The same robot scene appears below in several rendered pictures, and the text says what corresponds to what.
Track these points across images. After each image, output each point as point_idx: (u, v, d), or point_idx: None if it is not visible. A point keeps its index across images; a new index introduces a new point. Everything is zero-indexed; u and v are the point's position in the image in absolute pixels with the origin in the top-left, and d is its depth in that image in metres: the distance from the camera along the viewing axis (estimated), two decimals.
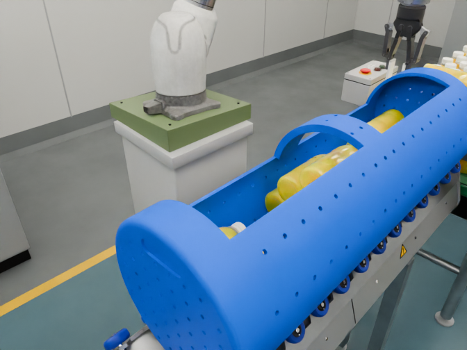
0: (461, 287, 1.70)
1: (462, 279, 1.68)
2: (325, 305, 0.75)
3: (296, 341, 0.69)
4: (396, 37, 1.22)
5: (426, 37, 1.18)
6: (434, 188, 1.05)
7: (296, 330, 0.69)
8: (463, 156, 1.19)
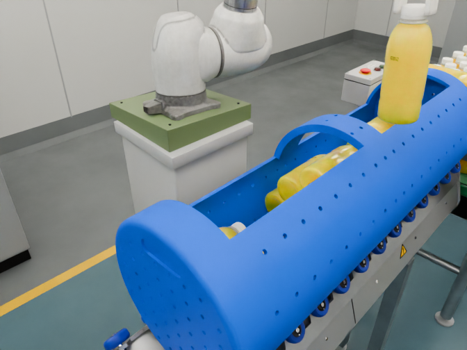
0: (461, 287, 1.70)
1: (462, 279, 1.68)
2: (325, 305, 0.75)
3: (296, 341, 0.69)
4: None
5: None
6: (434, 188, 1.05)
7: (296, 330, 0.69)
8: (463, 156, 1.19)
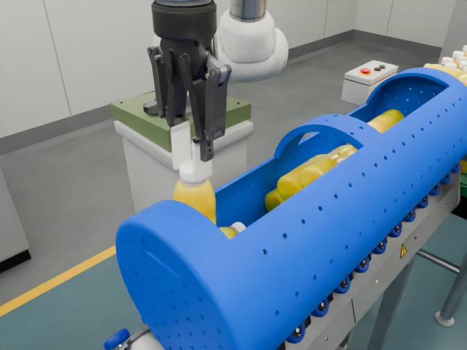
0: (461, 287, 1.70)
1: (462, 279, 1.68)
2: (325, 305, 0.75)
3: (296, 341, 0.69)
4: (168, 80, 0.52)
5: (224, 82, 0.48)
6: (434, 188, 1.05)
7: (296, 330, 0.69)
8: (463, 156, 1.19)
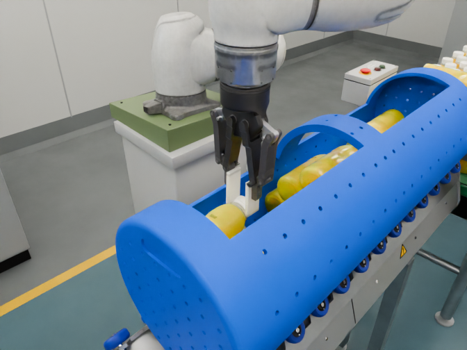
0: (461, 287, 1.70)
1: (462, 279, 1.68)
2: (325, 305, 0.75)
3: (296, 341, 0.69)
4: (228, 137, 0.65)
5: (275, 142, 0.61)
6: (434, 188, 1.05)
7: (296, 330, 0.69)
8: (463, 156, 1.19)
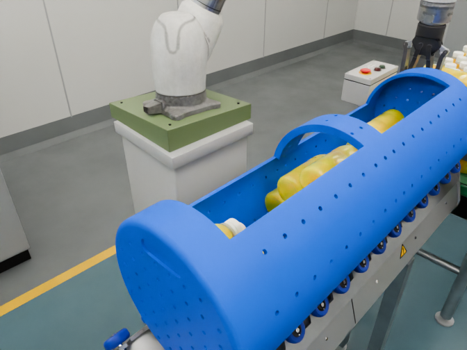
0: (461, 287, 1.70)
1: (462, 279, 1.68)
2: (325, 305, 0.75)
3: (296, 341, 0.69)
4: (415, 55, 1.20)
5: (445, 55, 1.16)
6: (434, 188, 1.05)
7: (296, 330, 0.69)
8: (463, 156, 1.19)
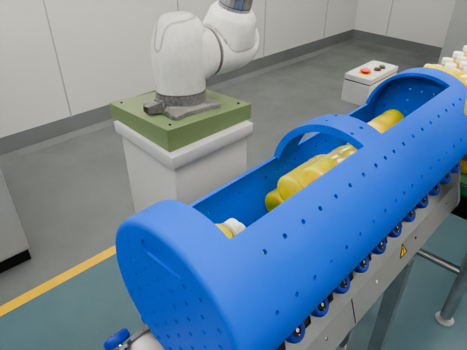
0: (461, 287, 1.70)
1: (462, 279, 1.68)
2: (325, 305, 0.75)
3: (296, 341, 0.69)
4: None
5: None
6: (434, 188, 1.05)
7: (296, 330, 0.69)
8: (463, 156, 1.19)
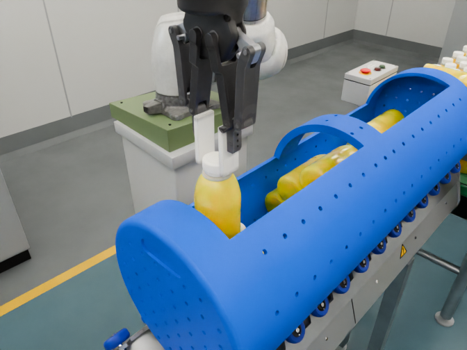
0: (461, 287, 1.70)
1: (462, 279, 1.68)
2: (325, 305, 0.75)
3: (296, 341, 0.69)
4: (192, 62, 0.46)
5: (256, 62, 0.42)
6: (434, 188, 1.05)
7: (296, 330, 0.69)
8: (463, 156, 1.19)
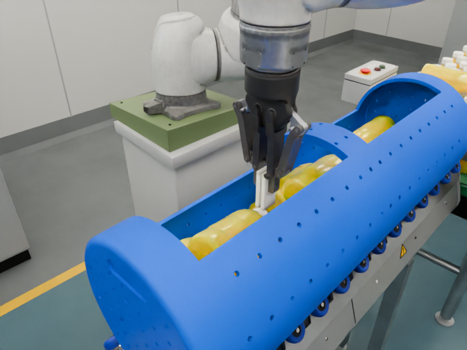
0: (461, 287, 1.70)
1: (462, 279, 1.68)
2: None
3: (303, 323, 0.71)
4: (254, 130, 0.59)
5: (301, 135, 0.56)
6: (438, 187, 1.06)
7: (299, 330, 0.70)
8: (463, 156, 1.19)
